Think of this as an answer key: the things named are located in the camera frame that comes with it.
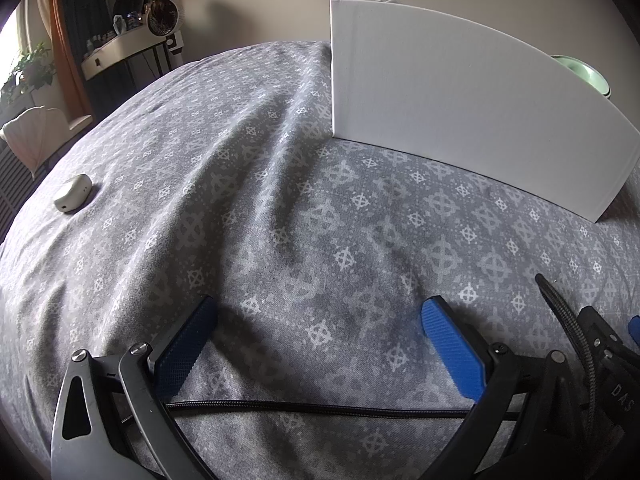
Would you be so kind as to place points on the potted green plant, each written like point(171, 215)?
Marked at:
point(34, 69)

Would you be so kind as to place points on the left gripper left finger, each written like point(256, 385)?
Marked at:
point(111, 420)

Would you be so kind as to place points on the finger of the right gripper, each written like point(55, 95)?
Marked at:
point(633, 328)

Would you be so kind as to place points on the grey patterned bed sheet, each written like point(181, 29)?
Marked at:
point(223, 179)

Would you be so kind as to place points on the white cardboard box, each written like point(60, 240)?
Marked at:
point(432, 84)

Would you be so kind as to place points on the green bowl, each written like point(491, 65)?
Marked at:
point(586, 73)

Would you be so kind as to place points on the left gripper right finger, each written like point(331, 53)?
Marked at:
point(524, 423)

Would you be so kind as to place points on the white side shelf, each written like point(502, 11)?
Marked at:
point(137, 41)

